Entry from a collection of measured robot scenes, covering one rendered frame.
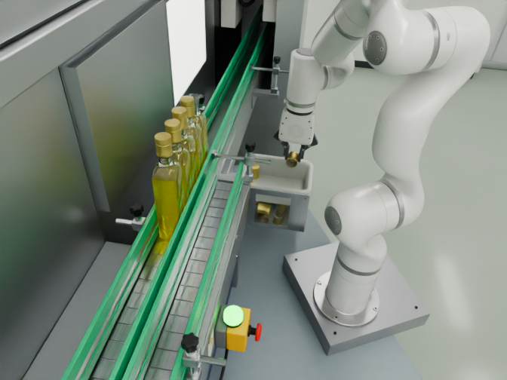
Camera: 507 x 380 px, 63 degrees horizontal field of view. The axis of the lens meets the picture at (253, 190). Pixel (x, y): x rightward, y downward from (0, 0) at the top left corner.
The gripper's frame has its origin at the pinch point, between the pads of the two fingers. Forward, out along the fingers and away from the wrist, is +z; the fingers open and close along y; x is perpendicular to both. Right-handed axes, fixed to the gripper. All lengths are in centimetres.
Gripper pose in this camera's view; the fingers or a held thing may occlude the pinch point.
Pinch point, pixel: (293, 153)
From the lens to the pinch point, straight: 127.8
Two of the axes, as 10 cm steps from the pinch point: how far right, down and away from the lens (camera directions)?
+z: -0.5, 7.8, 6.2
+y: 9.7, 1.8, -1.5
